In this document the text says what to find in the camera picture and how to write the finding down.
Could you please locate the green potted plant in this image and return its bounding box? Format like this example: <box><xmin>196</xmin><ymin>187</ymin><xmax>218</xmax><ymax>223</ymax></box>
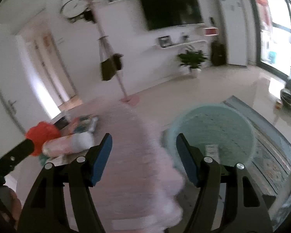
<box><xmin>177</xmin><ymin>49</ymin><xmax>207</xmax><ymax>78</ymax></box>

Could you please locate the red white wall box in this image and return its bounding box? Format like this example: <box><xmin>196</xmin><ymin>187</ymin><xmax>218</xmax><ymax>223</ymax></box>
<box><xmin>204</xmin><ymin>27</ymin><xmax>219</xmax><ymax>36</ymax></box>

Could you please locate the dark guitar bag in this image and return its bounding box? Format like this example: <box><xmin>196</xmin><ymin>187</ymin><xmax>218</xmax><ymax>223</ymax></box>
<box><xmin>210</xmin><ymin>41</ymin><xmax>227</xmax><ymax>66</ymax></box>

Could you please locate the round wall clock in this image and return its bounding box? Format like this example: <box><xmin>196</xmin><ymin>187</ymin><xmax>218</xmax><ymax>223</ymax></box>
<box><xmin>60</xmin><ymin>0</ymin><xmax>87</xmax><ymax>22</ymax></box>

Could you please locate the small orange toy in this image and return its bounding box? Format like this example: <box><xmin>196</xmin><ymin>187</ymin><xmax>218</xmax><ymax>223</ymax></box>
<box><xmin>275</xmin><ymin>100</ymin><xmax>282</xmax><ymax>110</ymax></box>

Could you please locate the person's left hand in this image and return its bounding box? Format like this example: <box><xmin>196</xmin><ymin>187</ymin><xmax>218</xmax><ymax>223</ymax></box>
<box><xmin>0</xmin><ymin>186</ymin><xmax>22</xmax><ymax>229</ymax></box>

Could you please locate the items pile on table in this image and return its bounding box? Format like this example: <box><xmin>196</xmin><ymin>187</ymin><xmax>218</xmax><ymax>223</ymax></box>
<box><xmin>54</xmin><ymin>115</ymin><xmax>99</xmax><ymax>136</ymax></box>

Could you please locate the brown hanging bag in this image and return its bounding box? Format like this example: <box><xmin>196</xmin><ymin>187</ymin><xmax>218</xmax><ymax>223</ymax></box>
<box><xmin>100</xmin><ymin>54</ymin><xmax>119</xmax><ymax>81</ymax></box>

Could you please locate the patterned floor rug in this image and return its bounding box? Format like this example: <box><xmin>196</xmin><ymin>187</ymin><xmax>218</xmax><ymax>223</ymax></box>
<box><xmin>224</xmin><ymin>96</ymin><xmax>291</xmax><ymax>196</ymax></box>

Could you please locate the red plastic bag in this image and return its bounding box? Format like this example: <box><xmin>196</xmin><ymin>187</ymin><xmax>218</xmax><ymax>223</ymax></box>
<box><xmin>25</xmin><ymin>122</ymin><xmax>61</xmax><ymax>156</ymax></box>

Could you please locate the framed picture on shelf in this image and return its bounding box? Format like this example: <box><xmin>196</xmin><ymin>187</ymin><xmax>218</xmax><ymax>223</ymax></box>
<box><xmin>158</xmin><ymin>36</ymin><xmax>173</xmax><ymax>48</ymax></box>

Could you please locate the pink fluffy table cloth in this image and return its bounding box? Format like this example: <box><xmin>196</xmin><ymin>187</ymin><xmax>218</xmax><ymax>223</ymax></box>
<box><xmin>61</xmin><ymin>99</ymin><xmax>184</xmax><ymax>232</ymax></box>

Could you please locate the white tall cabinet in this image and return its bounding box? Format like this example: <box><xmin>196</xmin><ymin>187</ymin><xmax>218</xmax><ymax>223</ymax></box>
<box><xmin>219</xmin><ymin>0</ymin><xmax>247</xmax><ymax>67</ymax></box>

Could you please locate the pink cartoon bottle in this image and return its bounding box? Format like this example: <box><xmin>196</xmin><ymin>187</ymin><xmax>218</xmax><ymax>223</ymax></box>
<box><xmin>42</xmin><ymin>132</ymin><xmax>94</xmax><ymax>158</ymax></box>

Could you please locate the teal plastic waste basket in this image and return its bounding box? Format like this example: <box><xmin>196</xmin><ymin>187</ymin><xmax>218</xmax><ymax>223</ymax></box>
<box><xmin>162</xmin><ymin>103</ymin><xmax>256</xmax><ymax>174</ymax></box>

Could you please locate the white curved wall shelf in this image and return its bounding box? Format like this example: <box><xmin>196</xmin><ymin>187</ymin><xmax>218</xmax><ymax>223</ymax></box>
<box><xmin>154</xmin><ymin>39</ymin><xmax>208</xmax><ymax>50</ymax></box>

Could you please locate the black wall television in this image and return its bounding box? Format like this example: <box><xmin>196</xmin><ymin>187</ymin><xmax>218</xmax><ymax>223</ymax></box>
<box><xmin>140</xmin><ymin>0</ymin><xmax>204</xmax><ymax>30</ymax></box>

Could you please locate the dark green bowl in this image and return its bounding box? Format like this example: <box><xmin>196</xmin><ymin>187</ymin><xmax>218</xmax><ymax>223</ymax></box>
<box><xmin>280</xmin><ymin>88</ymin><xmax>291</xmax><ymax>110</ymax></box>

